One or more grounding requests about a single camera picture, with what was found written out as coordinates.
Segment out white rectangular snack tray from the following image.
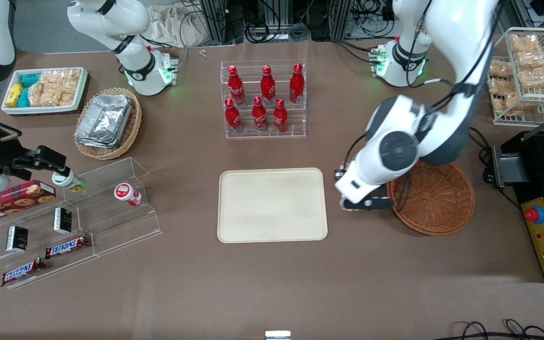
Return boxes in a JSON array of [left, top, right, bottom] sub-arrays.
[[1, 67, 89, 116]]

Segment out round brown wicker basket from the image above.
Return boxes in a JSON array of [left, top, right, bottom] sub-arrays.
[[386, 160, 476, 237]]

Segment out oval wicker basket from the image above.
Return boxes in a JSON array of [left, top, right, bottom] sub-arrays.
[[73, 87, 143, 161]]

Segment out beige plastic tray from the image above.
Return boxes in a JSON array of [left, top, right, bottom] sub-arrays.
[[217, 167, 329, 244]]

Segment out green cap small bottle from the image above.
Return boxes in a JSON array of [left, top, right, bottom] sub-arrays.
[[51, 169, 86, 193]]

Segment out aluminium foil container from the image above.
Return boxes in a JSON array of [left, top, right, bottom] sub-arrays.
[[75, 130, 120, 150], [76, 93, 134, 142]]

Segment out red plaid cookie box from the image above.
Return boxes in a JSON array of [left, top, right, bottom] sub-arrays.
[[0, 179, 57, 226]]

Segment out small black white box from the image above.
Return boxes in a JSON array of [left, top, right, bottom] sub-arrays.
[[5, 225, 29, 252], [53, 207, 73, 235]]

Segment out clear rice cracker bag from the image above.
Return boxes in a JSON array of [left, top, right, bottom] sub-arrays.
[[59, 80, 81, 106], [28, 82, 62, 107], [41, 69, 82, 88]]

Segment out yellow snack packet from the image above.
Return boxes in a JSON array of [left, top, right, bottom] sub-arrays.
[[6, 82, 24, 108]]

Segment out Snickers chocolate bar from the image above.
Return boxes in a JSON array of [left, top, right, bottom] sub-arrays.
[[1, 257, 46, 288], [45, 235, 91, 259]]

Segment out red cap yogurt bottle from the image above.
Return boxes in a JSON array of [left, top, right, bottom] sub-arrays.
[[113, 182, 143, 207]]

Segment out clear acrylic bottle rack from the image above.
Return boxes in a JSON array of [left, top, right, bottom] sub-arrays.
[[220, 59, 307, 140]]

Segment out clear acrylic stepped shelf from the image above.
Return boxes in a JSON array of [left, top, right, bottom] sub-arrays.
[[0, 157, 163, 290]]

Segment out red cola bottle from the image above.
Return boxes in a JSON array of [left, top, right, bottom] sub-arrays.
[[260, 65, 277, 106], [224, 98, 242, 133], [228, 65, 246, 106], [289, 63, 306, 105], [272, 98, 289, 133], [252, 96, 269, 132]]

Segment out black power box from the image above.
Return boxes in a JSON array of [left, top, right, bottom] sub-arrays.
[[483, 137, 533, 188]]

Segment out black countertop appliance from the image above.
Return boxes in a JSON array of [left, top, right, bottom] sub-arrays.
[[512, 131, 544, 284]]

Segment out clear fried snack bag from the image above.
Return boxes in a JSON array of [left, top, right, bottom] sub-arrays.
[[489, 60, 514, 79], [487, 77, 517, 95], [510, 34, 540, 53], [519, 66, 544, 91], [493, 93, 526, 117], [515, 49, 544, 69]]

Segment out cream cloth bag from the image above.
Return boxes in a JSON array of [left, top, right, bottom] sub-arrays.
[[146, 4, 207, 48]]

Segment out black looped table cable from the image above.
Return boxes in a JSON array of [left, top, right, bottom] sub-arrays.
[[468, 126, 495, 164]]

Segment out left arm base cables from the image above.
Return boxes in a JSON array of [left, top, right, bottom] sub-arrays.
[[332, 39, 382, 65]]

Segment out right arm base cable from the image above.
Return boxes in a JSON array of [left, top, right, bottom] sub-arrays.
[[140, 34, 189, 71]]

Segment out aluminium frame post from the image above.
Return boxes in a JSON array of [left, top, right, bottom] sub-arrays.
[[334, 0, 354, 41], [199, 0, 246, 46]]

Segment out black floor cables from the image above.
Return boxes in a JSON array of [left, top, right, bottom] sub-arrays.
[[442, 320, 544, 340]]

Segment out black background cable bundle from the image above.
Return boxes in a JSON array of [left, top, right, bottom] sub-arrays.
[[245, 0, 335, 44]]

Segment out white wire rack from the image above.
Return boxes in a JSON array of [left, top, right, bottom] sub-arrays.
[[488, 26, 544, 127]]

